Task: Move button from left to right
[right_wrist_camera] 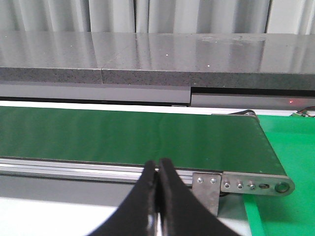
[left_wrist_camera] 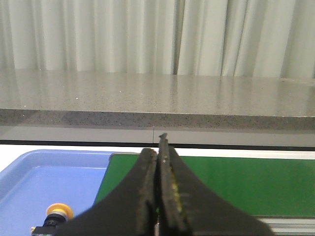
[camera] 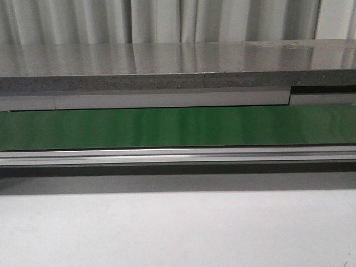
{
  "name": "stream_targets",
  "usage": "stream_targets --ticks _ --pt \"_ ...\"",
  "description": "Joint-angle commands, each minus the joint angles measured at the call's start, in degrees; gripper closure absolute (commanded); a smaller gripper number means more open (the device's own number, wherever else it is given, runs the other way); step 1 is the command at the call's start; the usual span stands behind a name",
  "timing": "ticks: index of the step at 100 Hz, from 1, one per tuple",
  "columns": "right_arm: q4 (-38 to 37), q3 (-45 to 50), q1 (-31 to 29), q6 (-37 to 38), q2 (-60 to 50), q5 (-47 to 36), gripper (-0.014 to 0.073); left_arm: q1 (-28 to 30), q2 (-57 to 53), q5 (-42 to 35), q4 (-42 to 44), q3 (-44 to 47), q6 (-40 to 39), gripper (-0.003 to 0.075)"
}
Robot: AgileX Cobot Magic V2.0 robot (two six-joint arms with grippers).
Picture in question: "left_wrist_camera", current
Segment white curtain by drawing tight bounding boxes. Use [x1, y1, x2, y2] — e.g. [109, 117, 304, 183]
[0, 0, 315, 78]

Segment grey stone counter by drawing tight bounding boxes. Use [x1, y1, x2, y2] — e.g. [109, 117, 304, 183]
[0, 69, 315, 147]

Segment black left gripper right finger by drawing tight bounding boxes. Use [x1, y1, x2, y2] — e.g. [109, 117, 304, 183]
[158, 134, 273, 236]

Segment aluminium conveyor frame rail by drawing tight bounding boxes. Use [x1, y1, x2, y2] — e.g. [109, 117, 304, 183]
[257, 216, 315, 236]

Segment yellow push button switch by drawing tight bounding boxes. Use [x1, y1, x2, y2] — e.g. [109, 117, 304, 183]
[31, 203, 74, 236]

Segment green conveyor belt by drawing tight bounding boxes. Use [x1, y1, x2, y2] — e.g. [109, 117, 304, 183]
[93, 152, 315, 218]

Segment blue plastic tray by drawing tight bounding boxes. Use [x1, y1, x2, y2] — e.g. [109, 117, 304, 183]
[0, 149, 138, 236]

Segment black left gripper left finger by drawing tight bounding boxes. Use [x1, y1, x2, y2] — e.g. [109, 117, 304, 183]
[55, 148, 157, 236]

